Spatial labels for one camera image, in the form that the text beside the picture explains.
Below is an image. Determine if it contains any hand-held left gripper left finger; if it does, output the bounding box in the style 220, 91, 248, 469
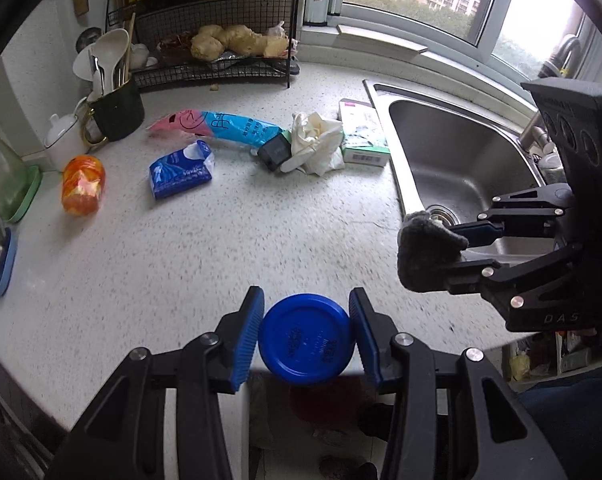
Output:
46, 286, 266, 480

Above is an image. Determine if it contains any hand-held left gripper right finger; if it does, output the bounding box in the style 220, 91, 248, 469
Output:
348, 287, 569, 480

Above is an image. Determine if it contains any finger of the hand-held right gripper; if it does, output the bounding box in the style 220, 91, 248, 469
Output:
446, 242, 584, 295
453, 183, 576, 248

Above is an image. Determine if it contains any round blue lid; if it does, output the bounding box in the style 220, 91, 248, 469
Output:
257, 294, 354, 387

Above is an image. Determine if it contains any grey cloth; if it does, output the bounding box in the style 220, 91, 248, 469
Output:
397, 210, 469, 293

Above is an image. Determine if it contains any white and green medicine box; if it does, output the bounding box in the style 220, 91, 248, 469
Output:
338, 100, 392, 167

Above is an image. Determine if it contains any pink and blue plastic bag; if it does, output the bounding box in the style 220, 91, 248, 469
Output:
146, 108, 287, 151

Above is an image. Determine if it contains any steel sink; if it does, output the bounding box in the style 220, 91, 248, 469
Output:
363, 80, 562, 271

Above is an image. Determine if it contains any steel faucet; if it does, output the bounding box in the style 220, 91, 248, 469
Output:
518, 34, 584, 153

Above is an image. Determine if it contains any person's blue trouser leg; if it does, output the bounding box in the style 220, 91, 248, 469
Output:
516, 360, 602, 480

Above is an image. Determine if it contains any blue tissue pack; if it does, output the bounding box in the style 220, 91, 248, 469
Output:
148, 141, 216, 201

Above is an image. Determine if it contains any small black box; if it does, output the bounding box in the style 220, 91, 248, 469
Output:
257, 132, 293, 173

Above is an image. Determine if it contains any crumpled white plastic glove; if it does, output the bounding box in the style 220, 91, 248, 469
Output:
280, 111, 346, 177

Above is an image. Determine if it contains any orange plastic jar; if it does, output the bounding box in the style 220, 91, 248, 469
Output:
61, 155, 107, 217

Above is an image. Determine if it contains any blue plastic dish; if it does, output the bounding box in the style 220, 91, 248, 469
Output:
0, 227, 18, 297

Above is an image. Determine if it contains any black utensil mug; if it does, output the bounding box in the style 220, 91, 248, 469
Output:
81, 77, 146, 148

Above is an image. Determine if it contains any green plastic dish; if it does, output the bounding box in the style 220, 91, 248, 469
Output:
4, 165, 43, 224

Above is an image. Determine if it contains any white ceramic condiment jar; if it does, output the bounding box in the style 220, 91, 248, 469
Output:
44, 97, 89, 171

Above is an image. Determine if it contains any ginger root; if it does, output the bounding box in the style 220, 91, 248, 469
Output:
190, 25, 227, 61
221, 24, 289, 58

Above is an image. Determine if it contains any brown dried spice bag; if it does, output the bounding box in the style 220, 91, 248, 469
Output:
156, 30, 197, 63

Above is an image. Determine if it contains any white rice paddle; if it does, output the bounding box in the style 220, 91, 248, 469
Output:
91, 28, 132, 96

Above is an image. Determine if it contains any white plastic spoon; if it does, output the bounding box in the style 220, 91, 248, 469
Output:
72, 45, 104, 83

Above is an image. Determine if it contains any steel ladle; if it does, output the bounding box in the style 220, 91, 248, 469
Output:
76, 27, 102, 53

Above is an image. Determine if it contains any window frame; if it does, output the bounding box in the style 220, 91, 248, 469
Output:
301, 0, 602, 91

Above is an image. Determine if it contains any black wire rack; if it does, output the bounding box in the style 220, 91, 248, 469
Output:
104, 0, 302, 92

